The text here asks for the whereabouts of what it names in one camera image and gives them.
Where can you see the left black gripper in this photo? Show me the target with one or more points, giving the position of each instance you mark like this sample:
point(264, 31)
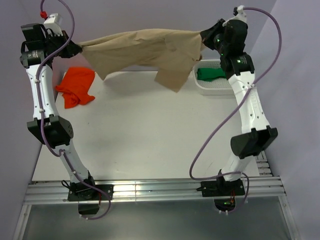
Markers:
point(71, 49)

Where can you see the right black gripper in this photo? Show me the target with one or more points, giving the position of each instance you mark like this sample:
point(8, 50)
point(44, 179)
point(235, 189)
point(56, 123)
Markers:
point(207, 34)

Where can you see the beige t-shirt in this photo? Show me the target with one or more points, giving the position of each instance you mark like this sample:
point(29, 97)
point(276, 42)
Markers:
point(172, 52)

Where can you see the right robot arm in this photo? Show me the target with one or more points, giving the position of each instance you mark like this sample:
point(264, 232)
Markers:
point(228, 39)

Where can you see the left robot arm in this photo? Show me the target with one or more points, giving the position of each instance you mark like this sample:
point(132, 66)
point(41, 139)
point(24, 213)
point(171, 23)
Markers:
point(40, 47)

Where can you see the rolled green t-shirt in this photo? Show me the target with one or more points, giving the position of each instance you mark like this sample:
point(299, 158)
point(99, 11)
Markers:
point(210, 74)

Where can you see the orange t-shirt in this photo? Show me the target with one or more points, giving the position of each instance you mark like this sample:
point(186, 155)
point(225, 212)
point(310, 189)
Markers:
point(75, 86)

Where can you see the white plastic basket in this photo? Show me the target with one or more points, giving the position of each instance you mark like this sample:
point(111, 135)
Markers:
point(216, 87)

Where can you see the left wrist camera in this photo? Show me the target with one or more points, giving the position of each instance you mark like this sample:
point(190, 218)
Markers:
point(52, 23)

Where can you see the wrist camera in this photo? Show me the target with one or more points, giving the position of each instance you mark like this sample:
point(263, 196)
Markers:
point(239, 15)
point(52, 23)

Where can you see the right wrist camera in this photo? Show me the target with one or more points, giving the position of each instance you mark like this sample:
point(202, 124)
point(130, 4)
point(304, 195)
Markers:
point(239, 15)

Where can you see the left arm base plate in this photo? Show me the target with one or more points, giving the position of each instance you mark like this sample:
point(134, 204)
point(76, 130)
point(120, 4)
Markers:
point(89, 194)

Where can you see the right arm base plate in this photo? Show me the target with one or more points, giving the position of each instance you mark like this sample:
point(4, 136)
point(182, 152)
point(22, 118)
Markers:
point(221, 188)

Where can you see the aluminium rail frame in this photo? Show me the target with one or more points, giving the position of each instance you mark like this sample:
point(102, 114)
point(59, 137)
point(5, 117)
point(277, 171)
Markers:
point(52, 193)

